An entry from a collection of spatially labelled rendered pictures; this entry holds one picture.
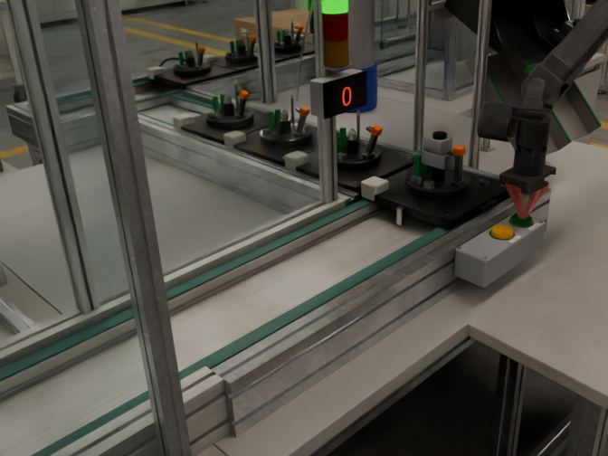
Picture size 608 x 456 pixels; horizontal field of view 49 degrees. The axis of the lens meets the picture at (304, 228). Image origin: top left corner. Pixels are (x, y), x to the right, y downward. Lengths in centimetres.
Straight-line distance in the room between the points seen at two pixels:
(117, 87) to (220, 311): 60
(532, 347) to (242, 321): 49
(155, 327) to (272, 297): 46
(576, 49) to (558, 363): 54
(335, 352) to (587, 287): 55
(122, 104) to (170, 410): 38
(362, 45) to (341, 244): 110
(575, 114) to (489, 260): 69
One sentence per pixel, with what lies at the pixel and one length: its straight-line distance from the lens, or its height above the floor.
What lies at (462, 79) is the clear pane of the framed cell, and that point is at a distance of 259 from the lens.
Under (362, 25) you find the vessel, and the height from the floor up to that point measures 115.
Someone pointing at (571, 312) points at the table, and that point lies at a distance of 134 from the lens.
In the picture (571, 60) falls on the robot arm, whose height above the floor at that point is 128.
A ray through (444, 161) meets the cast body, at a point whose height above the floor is 104.
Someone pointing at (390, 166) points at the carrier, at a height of 97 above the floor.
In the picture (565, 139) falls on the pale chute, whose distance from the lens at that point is 171.
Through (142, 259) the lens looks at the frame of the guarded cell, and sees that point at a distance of 75.
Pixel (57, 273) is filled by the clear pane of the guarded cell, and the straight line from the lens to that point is 73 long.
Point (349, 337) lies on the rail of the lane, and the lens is 113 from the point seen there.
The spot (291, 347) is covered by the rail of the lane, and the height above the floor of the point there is 96.
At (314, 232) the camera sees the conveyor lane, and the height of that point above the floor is 94.
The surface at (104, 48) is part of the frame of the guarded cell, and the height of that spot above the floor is 145.
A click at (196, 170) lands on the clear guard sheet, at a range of 122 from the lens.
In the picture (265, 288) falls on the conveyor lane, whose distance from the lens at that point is 125.
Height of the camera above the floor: 157
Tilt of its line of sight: 27 degrees down
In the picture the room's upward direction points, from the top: 3 degrees counter-clockwise
